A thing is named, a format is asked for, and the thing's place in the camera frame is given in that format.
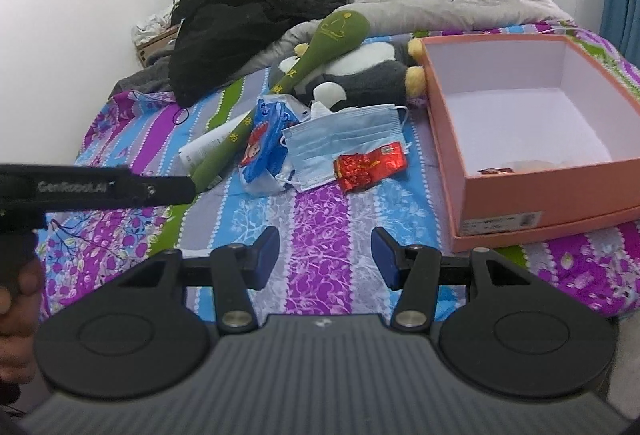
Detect black garment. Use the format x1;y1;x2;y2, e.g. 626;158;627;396
169;0;357;108

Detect white crumpled cloth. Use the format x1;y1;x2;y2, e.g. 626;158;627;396
132;7;177;44

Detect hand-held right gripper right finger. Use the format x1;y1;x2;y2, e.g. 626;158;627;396
371;226;543;333

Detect floral striped bedsheet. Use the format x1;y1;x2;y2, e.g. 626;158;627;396
40;21;640;322

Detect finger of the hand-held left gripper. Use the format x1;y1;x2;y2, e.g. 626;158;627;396
129;171;197;208

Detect grey penguin plush toy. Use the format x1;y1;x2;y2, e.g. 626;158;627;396
277;37;429;114

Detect red foil packet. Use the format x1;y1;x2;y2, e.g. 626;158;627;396
333;141;407;194

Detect green plush massage hammer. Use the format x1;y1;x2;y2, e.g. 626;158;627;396
190;9;372;194

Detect white plastic bottle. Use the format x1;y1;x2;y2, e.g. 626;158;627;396
178;112;256;174

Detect person's left hand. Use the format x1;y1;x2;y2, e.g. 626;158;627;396
0;257;46;385

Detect blue plastic snack bag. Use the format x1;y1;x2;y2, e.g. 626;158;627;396
239;96;314;196

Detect blue face mask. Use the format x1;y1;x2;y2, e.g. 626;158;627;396
279;104;414;194

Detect brown cardboard box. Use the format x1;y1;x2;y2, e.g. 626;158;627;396
135;26;182;68

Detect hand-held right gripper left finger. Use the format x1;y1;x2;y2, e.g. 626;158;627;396
107;226;281;335

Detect dark grey cloth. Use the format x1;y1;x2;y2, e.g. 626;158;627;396
111;51;176;98

